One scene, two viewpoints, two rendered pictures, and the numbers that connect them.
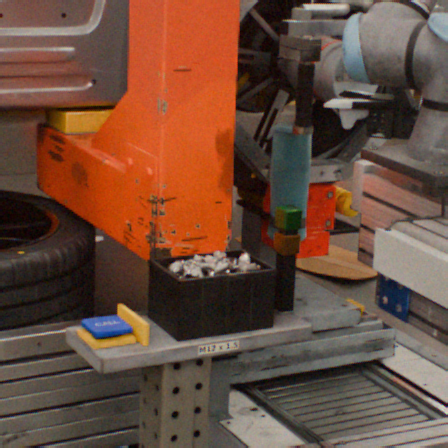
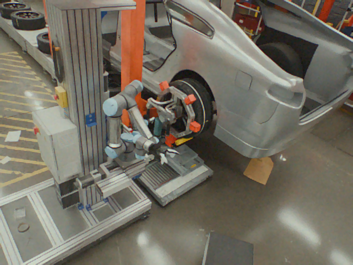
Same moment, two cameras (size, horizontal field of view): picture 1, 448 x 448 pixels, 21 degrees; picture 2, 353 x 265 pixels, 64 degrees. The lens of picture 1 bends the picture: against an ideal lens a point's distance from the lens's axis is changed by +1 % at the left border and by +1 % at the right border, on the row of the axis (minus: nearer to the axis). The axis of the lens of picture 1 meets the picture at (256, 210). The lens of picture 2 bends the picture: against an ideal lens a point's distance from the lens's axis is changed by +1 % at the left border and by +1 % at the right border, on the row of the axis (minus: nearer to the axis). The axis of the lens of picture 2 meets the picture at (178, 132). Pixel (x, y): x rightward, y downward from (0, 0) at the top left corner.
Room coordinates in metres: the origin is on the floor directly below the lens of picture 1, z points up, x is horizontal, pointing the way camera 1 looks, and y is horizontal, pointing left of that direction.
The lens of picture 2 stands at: (2.10, -2.63, 2.51)
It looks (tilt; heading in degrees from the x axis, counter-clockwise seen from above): 36 degrees down; 73
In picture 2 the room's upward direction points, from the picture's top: 9 degrees clockwise
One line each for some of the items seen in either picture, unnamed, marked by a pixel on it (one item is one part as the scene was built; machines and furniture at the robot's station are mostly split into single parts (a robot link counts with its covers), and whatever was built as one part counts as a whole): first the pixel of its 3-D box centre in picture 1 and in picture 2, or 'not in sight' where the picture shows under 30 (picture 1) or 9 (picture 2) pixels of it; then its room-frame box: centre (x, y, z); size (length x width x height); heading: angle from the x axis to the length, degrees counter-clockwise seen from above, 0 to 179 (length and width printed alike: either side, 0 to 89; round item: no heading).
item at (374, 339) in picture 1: (276, 331); (180, 157); (2.96, -0.07, 0.13); 0.50 x 0.36 x 0.10; 120
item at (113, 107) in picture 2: not in sight; (115, 128); (2.14, -0.85, 1.19); 0.15 x 0.12 x 0.55; 42
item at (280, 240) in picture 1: (287, 242); not in sight; (2.22, -0.06, 0.59); 0.04 x 0.04 x 0.04; 30
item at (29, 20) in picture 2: not in sight; (28, 20); (0.44, 4.31, 0.39); 0.66 x 0.66 x 0.24
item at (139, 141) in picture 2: not in sight; (140, 141); (2.32, -1.04, 1.21); 0.11 x 0.08 x 0.09; 132
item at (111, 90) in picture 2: not in sight; (113, 87); (2.17, 1.31, 0.39); 0.66 x 0.66 x 0.24
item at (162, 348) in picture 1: (191, 333); not in sight; (2.12, 0.11, 0.44); 0.43 x 0.17 x 0.03; 120
